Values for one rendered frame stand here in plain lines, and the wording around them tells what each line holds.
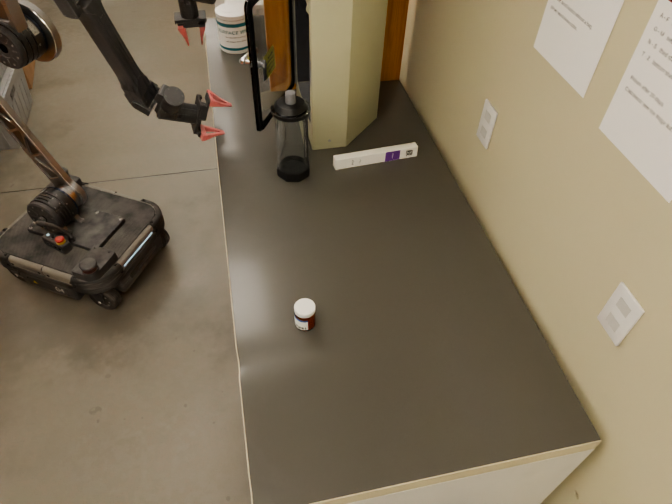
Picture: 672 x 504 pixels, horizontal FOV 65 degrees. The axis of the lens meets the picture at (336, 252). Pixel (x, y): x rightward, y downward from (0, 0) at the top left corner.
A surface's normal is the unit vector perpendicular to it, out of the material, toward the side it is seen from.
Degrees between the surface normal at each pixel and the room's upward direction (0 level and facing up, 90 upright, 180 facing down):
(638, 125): 90
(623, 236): 90
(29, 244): 0
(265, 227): 0
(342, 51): 90
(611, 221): 90
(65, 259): 0
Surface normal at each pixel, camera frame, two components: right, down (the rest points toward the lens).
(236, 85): 0.03, -0.67
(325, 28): 0.21, 0.73
